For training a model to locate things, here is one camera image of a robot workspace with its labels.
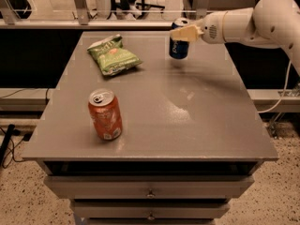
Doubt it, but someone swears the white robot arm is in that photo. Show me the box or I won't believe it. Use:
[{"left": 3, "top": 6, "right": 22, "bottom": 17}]
[{"left": 170, "top": 0, "right": 300, "bottom": 74}]

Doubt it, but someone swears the drawer with knob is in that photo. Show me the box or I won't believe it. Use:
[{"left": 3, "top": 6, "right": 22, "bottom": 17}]
[
  {"left": 70, "top": 201, "right": 230, "bottom": 219},
  {"left": 44, "top": 176, "right": 254, "bottom": 200}
]

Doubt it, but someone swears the upper drawer with knob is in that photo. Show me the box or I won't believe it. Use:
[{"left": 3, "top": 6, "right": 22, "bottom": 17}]
[{"left": 44, "top": 176, "right": 254, "bottom": 200}]

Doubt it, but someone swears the orange coke can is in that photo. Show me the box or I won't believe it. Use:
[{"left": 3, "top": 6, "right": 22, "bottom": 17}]
[{"left": 88, "top": 88, "right": 123, "bottom": 141}]

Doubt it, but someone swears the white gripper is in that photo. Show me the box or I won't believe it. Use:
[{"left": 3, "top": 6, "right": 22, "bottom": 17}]
[{"left": 170, "top": 11, "right": 225, "bottom": 44}]

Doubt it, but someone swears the grey drawer cabinet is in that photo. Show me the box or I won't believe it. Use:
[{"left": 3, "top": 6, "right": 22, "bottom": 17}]
[{"left": 23, "top": 31, "right": 278, "bottom": 225}]

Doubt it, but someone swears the black cable on floor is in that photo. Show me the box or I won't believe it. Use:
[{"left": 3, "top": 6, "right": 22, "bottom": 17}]
[{"left": 0, "top": 124, "right": 32, "bottom": 170}]

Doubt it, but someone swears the lower drawer with knob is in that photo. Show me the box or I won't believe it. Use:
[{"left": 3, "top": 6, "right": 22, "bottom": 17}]
[{"left": 70, "top": 201, "right": 230, "bottom": 219}]

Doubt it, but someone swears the metal railing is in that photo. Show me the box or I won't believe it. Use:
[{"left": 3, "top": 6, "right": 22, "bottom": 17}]
[{"left": 1, "top": 0, "right": 212, "bottom": 30}]

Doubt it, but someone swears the green chip bag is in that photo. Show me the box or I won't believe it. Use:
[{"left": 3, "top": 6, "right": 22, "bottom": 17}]
[{"left": 87, "top": 34, "right": 142, "bottom": 76}]

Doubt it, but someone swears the blue pepsi can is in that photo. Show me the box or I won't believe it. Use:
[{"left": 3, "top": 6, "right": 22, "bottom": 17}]
[{"left": 169, "top": 18, "right": 189, "bottom": 59}]

